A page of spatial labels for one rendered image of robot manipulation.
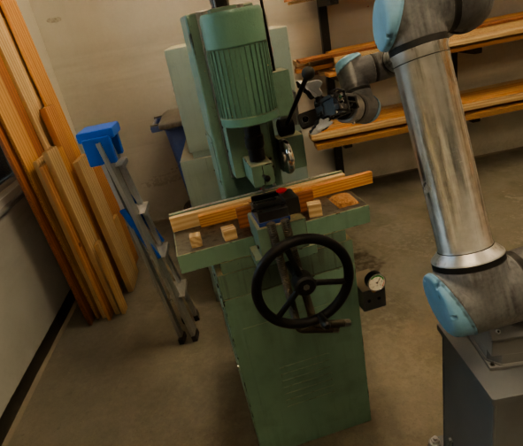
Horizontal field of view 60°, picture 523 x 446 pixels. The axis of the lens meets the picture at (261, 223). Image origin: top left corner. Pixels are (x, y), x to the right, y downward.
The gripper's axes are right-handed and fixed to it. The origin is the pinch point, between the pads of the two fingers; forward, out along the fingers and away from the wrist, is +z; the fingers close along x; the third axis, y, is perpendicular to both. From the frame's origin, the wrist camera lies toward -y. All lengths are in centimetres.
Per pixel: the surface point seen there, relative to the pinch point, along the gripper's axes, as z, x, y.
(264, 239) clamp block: 13.3, 32.4, -13.8
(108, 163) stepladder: -2, -16, -104
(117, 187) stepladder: -5, -6, -108
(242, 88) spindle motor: 10.0, -9.5, -10.2
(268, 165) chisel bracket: -1.9, 11.2, -18.0
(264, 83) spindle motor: 4.2, -9.8, -6.8
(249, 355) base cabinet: 3, 68, -42
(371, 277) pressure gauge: -19, 53, -4
